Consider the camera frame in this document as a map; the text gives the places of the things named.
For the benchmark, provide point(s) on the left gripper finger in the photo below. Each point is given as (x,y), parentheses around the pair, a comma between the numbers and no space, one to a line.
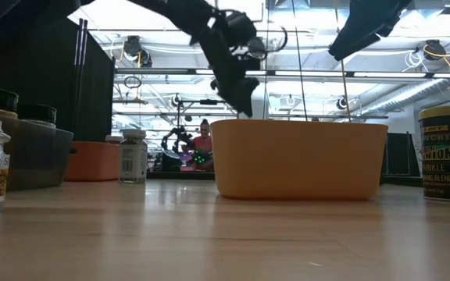
(229,78)

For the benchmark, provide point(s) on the black background rig frame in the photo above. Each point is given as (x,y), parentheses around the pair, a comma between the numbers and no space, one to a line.
(208,102)

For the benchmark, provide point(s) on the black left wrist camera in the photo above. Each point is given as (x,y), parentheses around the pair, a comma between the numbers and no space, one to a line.
(240,27)

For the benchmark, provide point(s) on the long ceiling light bar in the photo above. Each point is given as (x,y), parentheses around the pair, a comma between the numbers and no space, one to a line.
(154,71)

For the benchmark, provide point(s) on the white lid jar barcode label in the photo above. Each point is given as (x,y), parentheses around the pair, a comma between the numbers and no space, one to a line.
(133,160)

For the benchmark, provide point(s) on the silver ventilation duct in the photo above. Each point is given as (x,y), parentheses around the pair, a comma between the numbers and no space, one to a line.
(412,93)

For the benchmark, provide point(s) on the orange plastic bin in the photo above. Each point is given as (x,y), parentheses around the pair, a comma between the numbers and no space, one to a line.
(92,164)

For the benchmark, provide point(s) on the black curtain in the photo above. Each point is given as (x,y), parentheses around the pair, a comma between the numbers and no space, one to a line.
(22,97)

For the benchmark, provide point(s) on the yellow plastic bin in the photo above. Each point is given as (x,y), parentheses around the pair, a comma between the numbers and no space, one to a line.
(299,160)

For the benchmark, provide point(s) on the person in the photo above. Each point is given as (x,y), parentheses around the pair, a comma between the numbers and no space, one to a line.
(203,144)

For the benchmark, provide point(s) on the background black robot arm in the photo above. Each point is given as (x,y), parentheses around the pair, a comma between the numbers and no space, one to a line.
(178,132)

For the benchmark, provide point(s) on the black curtain stand pole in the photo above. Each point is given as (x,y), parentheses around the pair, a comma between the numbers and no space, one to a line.
(78,78)

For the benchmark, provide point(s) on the black lid spice jar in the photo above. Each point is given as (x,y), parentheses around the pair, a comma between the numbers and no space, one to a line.
(35,113)

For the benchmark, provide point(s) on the chili onion jar yellow lid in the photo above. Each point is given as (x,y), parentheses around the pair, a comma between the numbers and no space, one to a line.
(443,156)

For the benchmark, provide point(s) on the grey translucent plastic bin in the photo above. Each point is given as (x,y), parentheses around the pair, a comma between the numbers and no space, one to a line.
(37,156)

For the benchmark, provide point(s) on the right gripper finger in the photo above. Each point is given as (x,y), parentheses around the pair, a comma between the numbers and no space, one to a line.
(365,27)

